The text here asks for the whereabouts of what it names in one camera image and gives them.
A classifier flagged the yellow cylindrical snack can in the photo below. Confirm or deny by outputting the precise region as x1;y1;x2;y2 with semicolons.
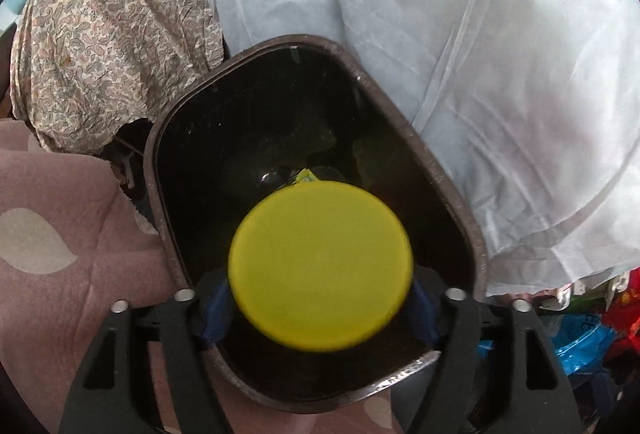
228;180;413;353

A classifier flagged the dark brown trash bin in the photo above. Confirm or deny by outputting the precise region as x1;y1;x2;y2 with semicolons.
144;35;487;414

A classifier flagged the pink polka dot tablecloth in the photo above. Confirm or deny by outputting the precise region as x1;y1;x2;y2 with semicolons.
0;117;402;434

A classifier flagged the floral paisley cloth cover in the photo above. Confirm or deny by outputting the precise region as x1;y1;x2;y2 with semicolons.
10;0;224;154

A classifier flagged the white cloth cover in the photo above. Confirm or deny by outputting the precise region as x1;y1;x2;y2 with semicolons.
210;0;639;295

